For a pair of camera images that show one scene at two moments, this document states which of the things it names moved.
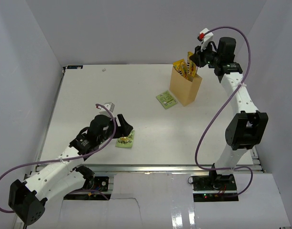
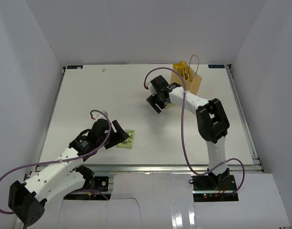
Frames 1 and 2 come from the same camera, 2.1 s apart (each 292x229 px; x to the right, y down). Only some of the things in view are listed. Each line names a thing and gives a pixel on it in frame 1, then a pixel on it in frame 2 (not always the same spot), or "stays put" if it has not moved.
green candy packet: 126,141 stays put
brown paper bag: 185,90 stays put
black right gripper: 197,57 -> 153,101
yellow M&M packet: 191,67 -> 183,69
